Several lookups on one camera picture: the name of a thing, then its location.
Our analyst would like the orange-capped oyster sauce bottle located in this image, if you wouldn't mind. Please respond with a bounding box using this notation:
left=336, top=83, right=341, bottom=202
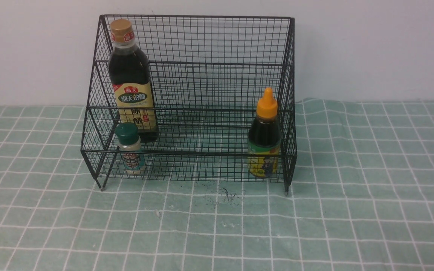
left=248, top=87, right=282, bottom=178

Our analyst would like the dark vinegar bottle yellow label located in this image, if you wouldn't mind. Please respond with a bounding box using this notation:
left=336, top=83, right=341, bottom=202
left=108, top=19, right=158, bottom=143

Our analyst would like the green-capped small spice jar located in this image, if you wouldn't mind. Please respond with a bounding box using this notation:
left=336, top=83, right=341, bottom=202
left=115, top=122, right=146, bottom=175

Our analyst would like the green checkered tablecloth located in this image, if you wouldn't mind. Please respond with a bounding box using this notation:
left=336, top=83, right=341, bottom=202
left=0, top=99, right=434, bottom=271

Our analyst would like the black wire mesh shelf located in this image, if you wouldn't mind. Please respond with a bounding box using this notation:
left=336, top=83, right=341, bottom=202
left=81, top=14, right=298, bottom=194

